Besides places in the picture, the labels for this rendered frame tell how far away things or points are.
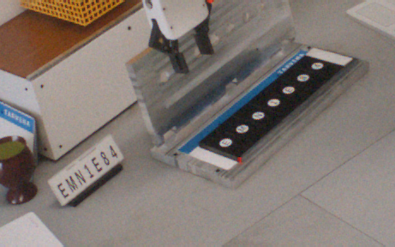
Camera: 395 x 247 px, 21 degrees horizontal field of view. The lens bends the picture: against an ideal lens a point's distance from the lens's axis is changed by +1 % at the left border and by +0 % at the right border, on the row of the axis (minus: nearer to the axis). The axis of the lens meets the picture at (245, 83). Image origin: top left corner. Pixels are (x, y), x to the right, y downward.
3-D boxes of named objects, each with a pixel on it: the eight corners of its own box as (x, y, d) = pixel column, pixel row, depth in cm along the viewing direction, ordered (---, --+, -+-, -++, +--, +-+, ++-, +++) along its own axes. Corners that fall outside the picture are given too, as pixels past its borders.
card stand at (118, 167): (74, 207, 189) (70, 195, 188) (57, 200, 192) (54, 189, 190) (123, 169, 197) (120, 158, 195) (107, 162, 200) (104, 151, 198)
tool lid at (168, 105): (131, 64, 187) (124, 63, 188) (160, 151, 195) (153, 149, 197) (278, -40, 213) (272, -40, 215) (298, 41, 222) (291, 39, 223)
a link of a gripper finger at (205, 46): (200, 21, 179) (212, 55, 181) (212, 13, 181) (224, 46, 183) (187, 21, 181) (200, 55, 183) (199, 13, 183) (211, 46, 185)
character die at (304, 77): (316, 94, 204) (315, 89, 204) (277, 82, 210) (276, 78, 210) (331, 82, 207) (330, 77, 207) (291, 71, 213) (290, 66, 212)
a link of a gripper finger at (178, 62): (164, 46, 173) (178, 81, 176) (177, 38, 175) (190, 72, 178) (152, 45, 175) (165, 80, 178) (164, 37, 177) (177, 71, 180)
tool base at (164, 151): (234, 189, 186) (230, 174, 184) (152, 158, 199) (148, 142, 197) (368, 69, 213) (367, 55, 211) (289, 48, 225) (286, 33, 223)
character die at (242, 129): (254, 147, 192) (254, 142, 192) (215, 134, 198) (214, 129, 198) (271, 134, 195) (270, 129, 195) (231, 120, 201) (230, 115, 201)
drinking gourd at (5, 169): (-5, 211, 192) (-22, 164, 186) (4, 183, 199) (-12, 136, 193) (39, 206, 191) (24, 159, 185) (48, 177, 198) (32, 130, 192)
